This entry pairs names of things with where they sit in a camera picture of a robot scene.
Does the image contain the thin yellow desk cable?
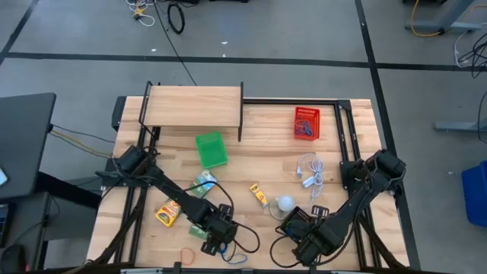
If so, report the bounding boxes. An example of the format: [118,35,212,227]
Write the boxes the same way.
[50,128,113,158]

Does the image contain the green crayon box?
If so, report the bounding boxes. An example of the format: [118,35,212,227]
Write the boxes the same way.
[189,169,218,199]
[189,224,209,241]

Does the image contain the black desk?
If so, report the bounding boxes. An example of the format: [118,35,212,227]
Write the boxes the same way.
[0,92,57,203]

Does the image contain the blue bin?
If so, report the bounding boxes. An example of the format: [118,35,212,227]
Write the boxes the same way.
[461,159,487,228]

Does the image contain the orange silicone wristband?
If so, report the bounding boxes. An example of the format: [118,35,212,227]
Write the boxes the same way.
[180,247,196,266]

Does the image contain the black computer mouse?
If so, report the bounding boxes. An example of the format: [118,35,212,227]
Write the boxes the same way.
[0,243,28,274]

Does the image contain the small wrapped crayon pack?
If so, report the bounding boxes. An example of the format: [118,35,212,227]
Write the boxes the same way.
[249,183,269,209]

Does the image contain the black mesh tray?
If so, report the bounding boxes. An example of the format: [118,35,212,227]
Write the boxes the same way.
[280,206,314,243]

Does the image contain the grey desk foot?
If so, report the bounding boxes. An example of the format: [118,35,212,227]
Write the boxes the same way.
[433,119,487,134]

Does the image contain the red plastic basket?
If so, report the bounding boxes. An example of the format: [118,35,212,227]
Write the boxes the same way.
[292,106,321,142]

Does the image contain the black table frame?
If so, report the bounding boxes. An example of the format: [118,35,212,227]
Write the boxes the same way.
[88,95,422,273]

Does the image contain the yellow floor cable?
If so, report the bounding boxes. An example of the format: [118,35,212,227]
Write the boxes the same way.
[409,0,443,38]

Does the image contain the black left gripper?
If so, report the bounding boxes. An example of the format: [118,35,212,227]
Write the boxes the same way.
[199,203,239,257]

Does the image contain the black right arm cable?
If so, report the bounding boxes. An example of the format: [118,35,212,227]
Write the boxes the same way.
[269,226,305,269]

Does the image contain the long black floor cable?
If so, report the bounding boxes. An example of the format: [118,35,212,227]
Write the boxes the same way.
[151,0,198,87]

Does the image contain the white cable bundle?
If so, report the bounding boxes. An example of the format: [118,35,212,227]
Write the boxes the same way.
[125,0,157,28]

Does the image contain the green plastic basket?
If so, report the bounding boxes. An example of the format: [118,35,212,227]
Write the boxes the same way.
[194,131,230,170]

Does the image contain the wooden shelf riser black frame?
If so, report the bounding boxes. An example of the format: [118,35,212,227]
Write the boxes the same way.
[138,81,245,143]

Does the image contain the light blue silicone wristband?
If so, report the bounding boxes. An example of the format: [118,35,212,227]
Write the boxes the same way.
[222,252,249,266]

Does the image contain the black cable coil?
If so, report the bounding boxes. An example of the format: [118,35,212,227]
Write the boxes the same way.
[167,2,186,36]

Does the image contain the yellow crayon box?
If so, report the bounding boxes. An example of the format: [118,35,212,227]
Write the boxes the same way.
[154,199,183,228]

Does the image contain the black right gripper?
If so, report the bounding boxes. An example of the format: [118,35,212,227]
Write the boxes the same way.
[292,205,344,268]

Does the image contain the white lamp power cable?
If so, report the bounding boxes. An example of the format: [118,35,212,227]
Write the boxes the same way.
[296,152,326,202]

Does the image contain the black cable bunch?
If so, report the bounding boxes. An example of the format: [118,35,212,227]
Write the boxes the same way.
[454,29,487,79]

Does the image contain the desk with grey legs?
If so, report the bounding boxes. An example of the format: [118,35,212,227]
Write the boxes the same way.
[404,0,485,36]

